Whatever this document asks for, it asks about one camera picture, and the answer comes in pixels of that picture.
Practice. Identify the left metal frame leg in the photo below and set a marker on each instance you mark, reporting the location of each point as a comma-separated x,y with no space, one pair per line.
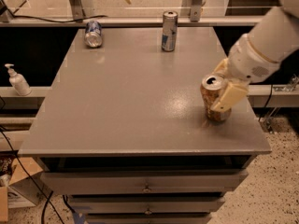
81,9

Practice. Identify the tall silver blue can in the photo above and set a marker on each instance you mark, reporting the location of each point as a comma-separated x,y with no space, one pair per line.
170,26

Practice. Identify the grey drawer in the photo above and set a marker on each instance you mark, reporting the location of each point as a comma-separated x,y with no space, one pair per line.
147,204
144,182
149,219

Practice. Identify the cardboard box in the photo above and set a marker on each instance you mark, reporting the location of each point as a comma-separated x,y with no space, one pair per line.
20,185

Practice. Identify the blue can lying down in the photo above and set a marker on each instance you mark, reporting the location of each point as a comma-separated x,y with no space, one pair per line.
93,34

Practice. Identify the orange soda can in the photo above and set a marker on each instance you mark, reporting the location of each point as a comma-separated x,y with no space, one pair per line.
211,87

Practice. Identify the white pump bottle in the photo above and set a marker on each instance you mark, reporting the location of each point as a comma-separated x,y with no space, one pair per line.
17,81

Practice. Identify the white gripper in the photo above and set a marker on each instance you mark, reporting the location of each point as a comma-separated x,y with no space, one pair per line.
249,61

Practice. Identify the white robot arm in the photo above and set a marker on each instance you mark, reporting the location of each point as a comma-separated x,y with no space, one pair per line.
276,36

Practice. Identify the middle grey drawer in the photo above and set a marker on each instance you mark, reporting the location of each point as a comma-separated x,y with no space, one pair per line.
147,204

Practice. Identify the top grey drawer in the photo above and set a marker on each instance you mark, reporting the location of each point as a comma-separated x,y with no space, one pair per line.
144,182

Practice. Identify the grey drawer cabinet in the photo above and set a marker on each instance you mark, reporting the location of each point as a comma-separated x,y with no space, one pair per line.
131,107

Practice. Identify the bottom grey drawer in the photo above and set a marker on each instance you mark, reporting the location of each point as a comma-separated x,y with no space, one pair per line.
149,219

